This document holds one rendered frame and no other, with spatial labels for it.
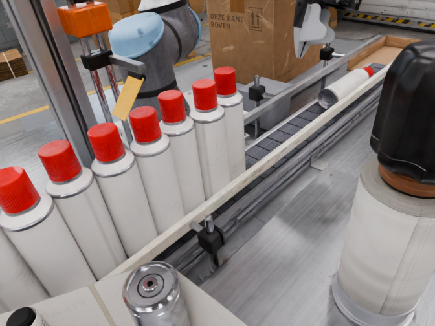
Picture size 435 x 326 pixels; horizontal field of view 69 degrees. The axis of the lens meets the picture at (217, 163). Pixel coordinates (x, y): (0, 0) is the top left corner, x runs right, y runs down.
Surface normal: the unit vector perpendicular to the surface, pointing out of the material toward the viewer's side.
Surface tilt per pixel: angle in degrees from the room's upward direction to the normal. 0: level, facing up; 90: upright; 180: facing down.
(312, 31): 69
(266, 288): 0
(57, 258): 90
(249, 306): 0
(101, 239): 90
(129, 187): 90
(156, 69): 87
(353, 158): 0
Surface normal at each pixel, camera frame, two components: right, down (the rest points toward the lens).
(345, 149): -0.08, -0.80
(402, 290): -0.07, 0.58
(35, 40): 0.71, 0.37
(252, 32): -0.67, 0.48
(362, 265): -0.85, 0.36
